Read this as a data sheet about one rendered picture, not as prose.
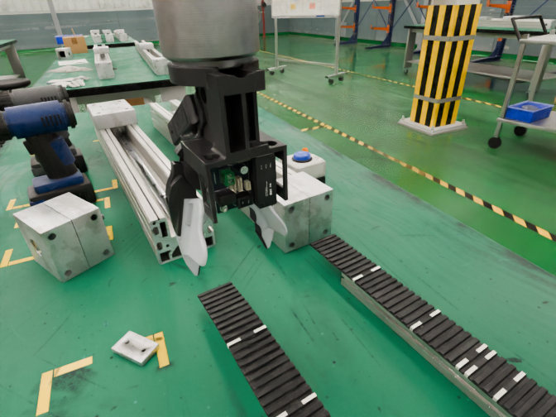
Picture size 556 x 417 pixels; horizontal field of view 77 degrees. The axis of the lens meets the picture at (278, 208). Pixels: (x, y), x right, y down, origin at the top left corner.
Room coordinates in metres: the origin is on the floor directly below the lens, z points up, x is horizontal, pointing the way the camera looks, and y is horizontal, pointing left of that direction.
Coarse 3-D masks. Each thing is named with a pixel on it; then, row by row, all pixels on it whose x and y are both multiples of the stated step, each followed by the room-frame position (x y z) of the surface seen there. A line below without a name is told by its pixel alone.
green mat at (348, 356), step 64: (0, 192) 0.75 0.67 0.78; (384, 192) 0.68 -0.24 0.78; (0, 256) 0.49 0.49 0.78; (128, 256) 0.48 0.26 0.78; (256, 256) 0.47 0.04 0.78; (320, 256) 0.46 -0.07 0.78; (384, 256) 0.45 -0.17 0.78; (448, 256) 0.45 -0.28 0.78; (512, 256) 0.44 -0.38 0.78; (0, 320) 0.35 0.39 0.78; (64, 320) 0.34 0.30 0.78; (128, 320) 0.34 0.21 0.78; (192, 320) 0.33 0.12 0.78; (320, 320) 0.33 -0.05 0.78; (512, 320) 0.31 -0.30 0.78; (0, 384) 0.25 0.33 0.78; (64, 384) 0.25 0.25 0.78; (128, 384) 0.24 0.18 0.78; (192, 384) 0.24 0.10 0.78; (320, 384) 0.23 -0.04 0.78; (384, 384) 0.23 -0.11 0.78; (448, 384) 0.23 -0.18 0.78
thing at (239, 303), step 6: (234, 300) 0.33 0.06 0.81; (240, 300) 0.34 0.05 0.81; (246, 300) 0.33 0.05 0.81; (222, 306) 0.33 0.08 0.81; (228, 306) 0.33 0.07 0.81; (234, 306) 0.32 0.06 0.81; (240, 306) 0.32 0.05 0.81; (210, 312) 0.32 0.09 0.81; (216, 312) 0.32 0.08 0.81; (222, 312) 0.31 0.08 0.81; (228, 312) 0.32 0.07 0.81; (216, 318) 0.31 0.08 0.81
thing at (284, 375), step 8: (280, 368) 0.23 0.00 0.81; (288, 368) 0.23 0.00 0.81; (264, 376) 0.22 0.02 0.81; (272, 376) 0.22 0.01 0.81; (280, 376) 0.22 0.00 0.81; (288, 376) 0.22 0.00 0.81; (296, 376) 0.22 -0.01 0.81; (256, 384) 0.22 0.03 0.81; (264, 384) 0.22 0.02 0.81; (272, 384) 0.21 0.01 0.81; (280, 384) 0.21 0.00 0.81; (256, 392) 0.21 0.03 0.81; (264, 392) 0.21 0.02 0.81; (272, 392) 0.21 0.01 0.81
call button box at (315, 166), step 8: (280, 160) 0.75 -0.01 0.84; (288, 160) 0.74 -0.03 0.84; (296, 160) 0.73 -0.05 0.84; (312, 160) 0.74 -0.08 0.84; (320, 160) 0.73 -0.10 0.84; (296, 168) 0.70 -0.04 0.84; (304, 168) 0.70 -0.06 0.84; (312, 168) 0.71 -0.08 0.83; (320, 168) 0.72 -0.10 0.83; (312, 176) 0.71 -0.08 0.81; (320, 176) 0.72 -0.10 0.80
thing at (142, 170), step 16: (128, 128) 0.96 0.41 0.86; (112, 144) 0.82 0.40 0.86; (128, 144) 0.90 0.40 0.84; (144, 144) 0.82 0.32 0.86; (112, 160) 0.81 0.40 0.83; (128, 160) 0.72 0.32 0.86; (144, 160) 0.81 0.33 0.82; (160, 160) 0.71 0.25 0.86; (128, 176) 0.63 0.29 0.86; (144, 176) 0.69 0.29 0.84; (160, 176) 0.69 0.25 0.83; (128, 192) 0.63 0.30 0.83; (144, 192) 0.56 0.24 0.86; (160, 192) 0.61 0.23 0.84; (144, 208) 0.50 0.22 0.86; (160, 208) 0.50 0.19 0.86; (144, 224) 0.52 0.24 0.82; (160, 224) 0.50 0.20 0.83; (208, 224) 0.50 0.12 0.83; (160, 240) 0.46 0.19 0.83; (176, 240) 0.47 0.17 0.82; (208, 240) 0.52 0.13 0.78; (160, 256) 0.46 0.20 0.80; (176, 256) 0.47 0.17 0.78
